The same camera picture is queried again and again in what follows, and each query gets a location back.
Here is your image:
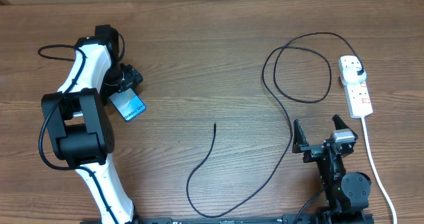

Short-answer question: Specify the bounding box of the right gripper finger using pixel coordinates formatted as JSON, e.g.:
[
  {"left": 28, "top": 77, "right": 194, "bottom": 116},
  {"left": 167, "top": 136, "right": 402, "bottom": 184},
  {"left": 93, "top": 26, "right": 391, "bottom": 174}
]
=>
[
  {"left": 332, "top": 114, "right": 349, "bottom": 130},
  {"left": 293, "top": 119, "right": 309, "bottom": 147}
]

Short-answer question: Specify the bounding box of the Samsung Galaxy smartphone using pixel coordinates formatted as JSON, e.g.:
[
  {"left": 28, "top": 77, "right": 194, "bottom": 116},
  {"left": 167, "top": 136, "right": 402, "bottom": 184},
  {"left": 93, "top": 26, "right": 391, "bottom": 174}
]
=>
[{"left": 109, "top": 88, "right": 146, "bottom": 122}]

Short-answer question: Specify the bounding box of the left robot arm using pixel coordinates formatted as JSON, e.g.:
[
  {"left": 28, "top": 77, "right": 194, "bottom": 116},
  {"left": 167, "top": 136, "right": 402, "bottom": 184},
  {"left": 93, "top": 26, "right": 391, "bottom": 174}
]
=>
[{"left": 38, "top": 25, "right": 146, "bottom": 223}]

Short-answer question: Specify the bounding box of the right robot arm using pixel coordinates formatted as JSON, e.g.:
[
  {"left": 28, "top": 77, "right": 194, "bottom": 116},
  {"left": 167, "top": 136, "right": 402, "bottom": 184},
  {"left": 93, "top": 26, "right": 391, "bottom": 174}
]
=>
[{"left": 290, "top": 115, "right": 374, "bottom": 223}]

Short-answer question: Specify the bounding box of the white USB charger plug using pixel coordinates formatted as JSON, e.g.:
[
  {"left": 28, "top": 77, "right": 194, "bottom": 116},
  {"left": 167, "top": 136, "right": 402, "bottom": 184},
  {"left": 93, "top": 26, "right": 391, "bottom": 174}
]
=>
[{"left": 341, "top": 67, "right": 367, "bottom": 85}]

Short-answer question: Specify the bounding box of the white power strip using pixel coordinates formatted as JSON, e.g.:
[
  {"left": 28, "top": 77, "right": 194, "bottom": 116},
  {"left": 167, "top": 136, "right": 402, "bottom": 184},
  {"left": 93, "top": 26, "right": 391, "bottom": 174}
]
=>
[{"left": 339, "top": 56, "right": 373, "bottom": 119}]

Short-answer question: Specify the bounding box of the white power strip cord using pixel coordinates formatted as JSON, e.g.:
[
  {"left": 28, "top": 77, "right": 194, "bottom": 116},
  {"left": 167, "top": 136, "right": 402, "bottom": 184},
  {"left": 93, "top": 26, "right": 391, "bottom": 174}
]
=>
[{"left": 360, "top": 116, "right": 398, "bottom": 224}]

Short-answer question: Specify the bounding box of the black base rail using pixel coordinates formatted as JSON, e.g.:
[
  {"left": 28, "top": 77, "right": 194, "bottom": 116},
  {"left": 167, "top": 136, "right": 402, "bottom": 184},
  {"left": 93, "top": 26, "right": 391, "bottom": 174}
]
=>
[{"left": 80, "top": 213, "right": 375, "bottom": 224}]

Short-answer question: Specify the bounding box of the black USB charging cable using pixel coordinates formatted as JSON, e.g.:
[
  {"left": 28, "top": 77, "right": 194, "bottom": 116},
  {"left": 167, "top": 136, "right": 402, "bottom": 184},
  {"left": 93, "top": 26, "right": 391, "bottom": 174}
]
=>
[{"left": 185, "top": 32, "right": 366, "bottom": 219}]

